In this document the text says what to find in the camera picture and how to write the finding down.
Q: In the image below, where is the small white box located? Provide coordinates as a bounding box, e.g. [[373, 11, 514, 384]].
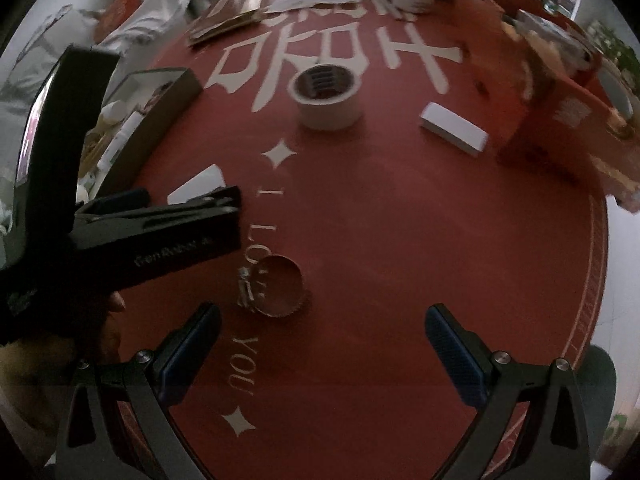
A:
[[419, 102, 488, 157]]

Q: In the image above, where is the white bedding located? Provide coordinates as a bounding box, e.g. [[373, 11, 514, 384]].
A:
[[0, 0, 211, 101]]

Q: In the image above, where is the person's left forearm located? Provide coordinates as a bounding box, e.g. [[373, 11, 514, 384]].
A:
[[0, 342, 78, 461]]

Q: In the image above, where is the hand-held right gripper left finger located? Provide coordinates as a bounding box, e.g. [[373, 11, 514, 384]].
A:
[[56, 301, 222, 480]]

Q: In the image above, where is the brown booklet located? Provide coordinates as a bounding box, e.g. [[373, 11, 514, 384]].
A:
[[187, 0, 271, 46]]

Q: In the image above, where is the large metal hose clamp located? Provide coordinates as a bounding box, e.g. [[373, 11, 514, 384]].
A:
[[235, 255, 304, 318]]

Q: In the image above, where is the green plant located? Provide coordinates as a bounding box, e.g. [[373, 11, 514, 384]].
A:
[[590, 20, 640, 76]]

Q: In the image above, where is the white tape roll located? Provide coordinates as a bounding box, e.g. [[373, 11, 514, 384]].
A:
[[291, 65, 363, 132]]

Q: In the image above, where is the white rectangular block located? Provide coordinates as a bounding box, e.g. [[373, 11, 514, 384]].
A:
[[166, 164, 226, 206]]

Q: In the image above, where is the red cardboard box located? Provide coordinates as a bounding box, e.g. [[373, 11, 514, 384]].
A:
[[470, 0, 640, 201]]

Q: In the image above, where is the red packet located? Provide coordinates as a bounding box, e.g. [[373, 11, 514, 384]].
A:
[[95, 0, 146, 41]]

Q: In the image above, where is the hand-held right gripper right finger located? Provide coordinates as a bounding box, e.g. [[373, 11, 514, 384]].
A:
[[425, 304, 593, 480]]

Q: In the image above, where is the red round table mat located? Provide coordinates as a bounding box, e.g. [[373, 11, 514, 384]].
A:
[[120, 0, 608, 480]]

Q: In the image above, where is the person's left hand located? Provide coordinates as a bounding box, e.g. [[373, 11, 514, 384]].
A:
[[75, 290, 127, 363]]

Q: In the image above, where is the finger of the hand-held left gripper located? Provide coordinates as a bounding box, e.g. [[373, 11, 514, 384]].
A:
[[75, 186, 242, 231], [74, 188, 152, 218]]

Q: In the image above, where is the grey storage box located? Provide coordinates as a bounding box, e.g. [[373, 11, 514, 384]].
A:
[[75, 67, 203, 201]]

